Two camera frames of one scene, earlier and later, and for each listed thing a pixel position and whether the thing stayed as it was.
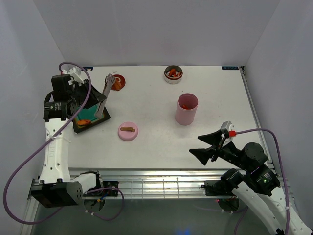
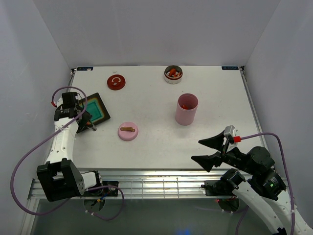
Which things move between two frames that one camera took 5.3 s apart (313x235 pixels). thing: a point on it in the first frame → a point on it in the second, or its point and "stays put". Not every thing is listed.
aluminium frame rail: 157,183 stays put
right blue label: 230,68 stays put
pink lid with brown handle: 128,131 stays put
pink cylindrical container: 186,108 stays put
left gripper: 95,97 → 87,116
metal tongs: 109,80 → 94,128
